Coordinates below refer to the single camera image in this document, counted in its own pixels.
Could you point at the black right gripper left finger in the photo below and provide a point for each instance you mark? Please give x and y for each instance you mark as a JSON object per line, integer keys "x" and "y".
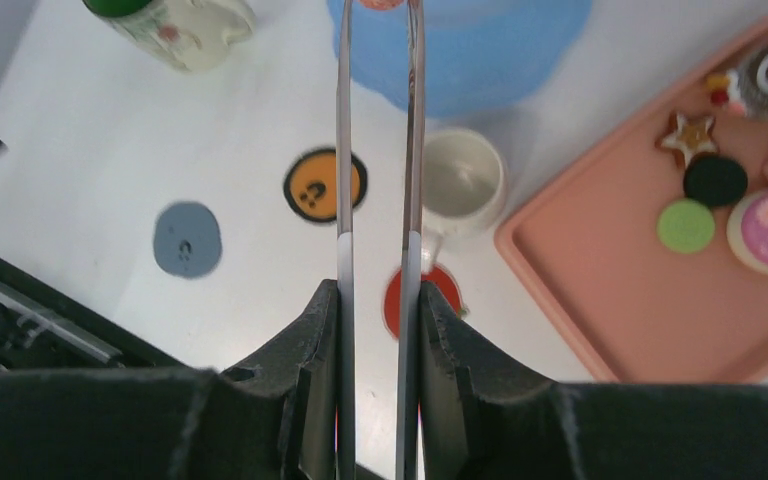
{"x": 270, "y": 416}

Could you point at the pink rectangular tray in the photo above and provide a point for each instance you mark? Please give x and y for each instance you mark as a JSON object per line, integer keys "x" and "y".
{"x": 586, "y": 249}

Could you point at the blue-grey round coaster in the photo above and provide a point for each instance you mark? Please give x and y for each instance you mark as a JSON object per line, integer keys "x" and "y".
{"x": 187, "y": 240}

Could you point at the metal tongs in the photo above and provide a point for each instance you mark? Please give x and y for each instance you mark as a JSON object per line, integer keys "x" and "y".
{"x": 407, "y": 387}

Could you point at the orange black-rimmed coaster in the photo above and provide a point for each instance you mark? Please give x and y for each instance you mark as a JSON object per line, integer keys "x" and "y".
{"x": 310, "y": 186}

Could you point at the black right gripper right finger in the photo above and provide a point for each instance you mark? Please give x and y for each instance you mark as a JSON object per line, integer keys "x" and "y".
{"x": 485, "y": 415}

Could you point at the green-lined floral cream mug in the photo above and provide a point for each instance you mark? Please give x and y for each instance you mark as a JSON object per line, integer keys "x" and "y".
{"x": 187, "y": 35}

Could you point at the green macaron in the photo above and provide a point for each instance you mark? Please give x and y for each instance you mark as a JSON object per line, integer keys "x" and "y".
{"x": 685, "y": 226}

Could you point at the white speckled mug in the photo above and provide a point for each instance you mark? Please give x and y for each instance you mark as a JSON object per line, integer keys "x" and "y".
{"x": 464, "y": 189}

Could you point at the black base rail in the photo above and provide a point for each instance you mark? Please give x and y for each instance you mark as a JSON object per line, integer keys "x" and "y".
{"x": 42, "y": 328}

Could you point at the star-shaped brown cookie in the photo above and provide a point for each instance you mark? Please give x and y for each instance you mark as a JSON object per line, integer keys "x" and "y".
{"x": 688, "y": 137}

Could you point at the red apple-shaped coaster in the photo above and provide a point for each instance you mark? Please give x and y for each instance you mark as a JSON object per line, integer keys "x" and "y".
{"x": 440, "y": 277}

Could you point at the blue three-tier cake stand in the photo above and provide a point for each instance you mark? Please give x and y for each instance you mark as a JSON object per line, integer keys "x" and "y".
{"x": 480, "y": 55}

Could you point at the black sandwich cookie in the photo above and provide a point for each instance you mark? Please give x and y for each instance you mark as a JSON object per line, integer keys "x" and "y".
{"x": 715, "y": 180}

